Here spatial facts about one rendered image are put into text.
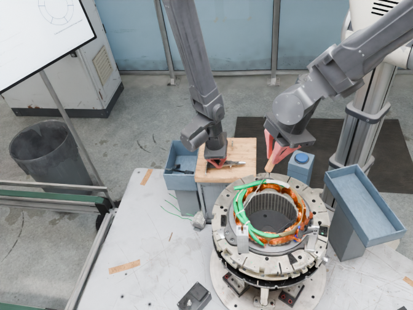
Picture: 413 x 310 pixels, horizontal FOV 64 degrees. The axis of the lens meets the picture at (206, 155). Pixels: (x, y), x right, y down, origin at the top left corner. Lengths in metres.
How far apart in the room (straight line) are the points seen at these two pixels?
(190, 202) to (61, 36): 0.86
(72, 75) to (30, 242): 1.37
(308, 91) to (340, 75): 0.07
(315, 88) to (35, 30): 1.16
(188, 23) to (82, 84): 2.40
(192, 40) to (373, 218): 0.71
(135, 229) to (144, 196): 0.16
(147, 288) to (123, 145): 1.84
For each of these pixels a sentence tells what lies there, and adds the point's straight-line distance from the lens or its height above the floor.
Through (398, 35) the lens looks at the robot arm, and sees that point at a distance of 0.51.
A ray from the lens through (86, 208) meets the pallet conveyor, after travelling 1.60.
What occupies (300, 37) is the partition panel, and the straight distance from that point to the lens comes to 3.12.
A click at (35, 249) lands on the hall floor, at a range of 2.55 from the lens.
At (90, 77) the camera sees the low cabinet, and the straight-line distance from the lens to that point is 3.02.
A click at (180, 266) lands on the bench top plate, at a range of 1.24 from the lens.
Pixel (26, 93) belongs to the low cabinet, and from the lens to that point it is 3.48.
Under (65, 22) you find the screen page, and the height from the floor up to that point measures 1.35.
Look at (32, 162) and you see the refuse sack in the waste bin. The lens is 2.25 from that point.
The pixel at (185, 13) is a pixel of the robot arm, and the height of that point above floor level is 1.61.
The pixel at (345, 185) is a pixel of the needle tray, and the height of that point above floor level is 1.02.
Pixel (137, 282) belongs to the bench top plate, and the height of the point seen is 0.78.
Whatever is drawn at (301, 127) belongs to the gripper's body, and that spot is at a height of 1.44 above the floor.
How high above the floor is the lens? 1.89
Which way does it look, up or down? 46 degrees down
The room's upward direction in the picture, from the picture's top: 9 degrees counter-clockwise
